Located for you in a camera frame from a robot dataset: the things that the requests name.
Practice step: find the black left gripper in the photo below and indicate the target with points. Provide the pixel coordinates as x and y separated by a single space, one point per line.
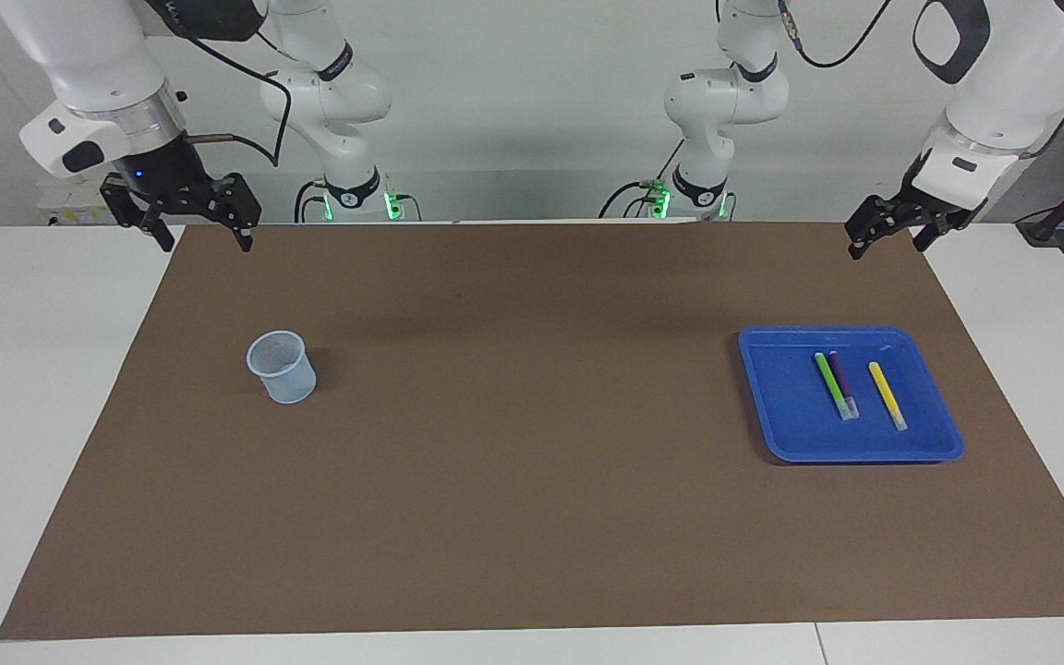
934 208

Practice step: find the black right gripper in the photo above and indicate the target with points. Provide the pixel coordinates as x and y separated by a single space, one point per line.
158 171

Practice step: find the purple pen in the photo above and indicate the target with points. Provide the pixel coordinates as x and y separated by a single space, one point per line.
841 369

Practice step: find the yellow pen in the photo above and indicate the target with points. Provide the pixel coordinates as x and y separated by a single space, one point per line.
888 395

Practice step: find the green pen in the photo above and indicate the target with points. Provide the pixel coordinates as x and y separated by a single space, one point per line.
829 380

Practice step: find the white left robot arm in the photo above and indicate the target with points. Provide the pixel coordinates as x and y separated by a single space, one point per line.
1003 83

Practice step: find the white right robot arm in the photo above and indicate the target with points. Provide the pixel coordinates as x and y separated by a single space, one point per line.
89 55

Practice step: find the blue plastic tray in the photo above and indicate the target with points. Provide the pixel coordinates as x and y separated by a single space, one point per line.
791 416

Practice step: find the white socket box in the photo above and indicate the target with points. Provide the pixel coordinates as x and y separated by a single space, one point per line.
70 208

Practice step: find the clear plastic cup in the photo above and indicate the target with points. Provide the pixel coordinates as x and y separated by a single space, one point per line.
290 383

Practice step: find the brown table mat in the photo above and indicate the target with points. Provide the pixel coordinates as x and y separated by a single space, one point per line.
532 508

